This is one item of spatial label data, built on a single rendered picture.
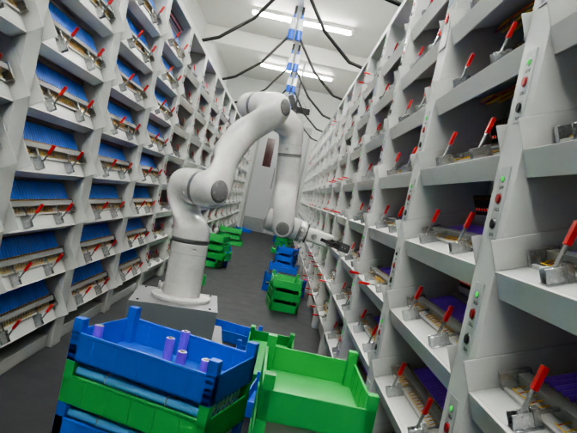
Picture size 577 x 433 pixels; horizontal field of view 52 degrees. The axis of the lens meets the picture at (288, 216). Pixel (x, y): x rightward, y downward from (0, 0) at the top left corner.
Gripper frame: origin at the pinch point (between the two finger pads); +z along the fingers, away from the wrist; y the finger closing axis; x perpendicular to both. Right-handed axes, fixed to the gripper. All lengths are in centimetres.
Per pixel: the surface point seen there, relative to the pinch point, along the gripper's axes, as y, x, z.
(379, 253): 10.6, -2.7, 15.6
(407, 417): -91, 27, 16
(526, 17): -120, -54, 0
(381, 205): 10.6, -20.5, 9.4
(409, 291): -60, 2, 14
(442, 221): -60, -19, 15
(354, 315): 10.3, 24.2, 15.0
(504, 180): -125, -25, 5
